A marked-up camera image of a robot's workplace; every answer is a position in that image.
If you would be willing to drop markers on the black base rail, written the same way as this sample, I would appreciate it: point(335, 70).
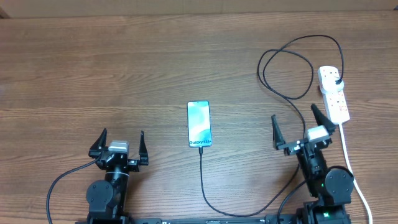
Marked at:
point(268, 219)

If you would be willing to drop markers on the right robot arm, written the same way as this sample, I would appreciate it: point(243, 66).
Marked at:
point(331, 186)

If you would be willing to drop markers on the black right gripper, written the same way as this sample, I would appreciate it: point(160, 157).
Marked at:
point(322, 119)

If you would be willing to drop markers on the white charger plug adapter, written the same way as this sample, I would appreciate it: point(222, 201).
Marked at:
point(330, 85)

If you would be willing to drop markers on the blue Galaxy smartphone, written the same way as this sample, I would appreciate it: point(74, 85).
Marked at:
point(199, 124)

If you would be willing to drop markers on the white power strip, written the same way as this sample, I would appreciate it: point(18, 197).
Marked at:
point(335, 103)

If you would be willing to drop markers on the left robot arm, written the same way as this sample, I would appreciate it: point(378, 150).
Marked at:
point(107, 197)

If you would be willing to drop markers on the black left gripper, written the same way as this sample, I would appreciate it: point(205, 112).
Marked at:
point(134, 165)

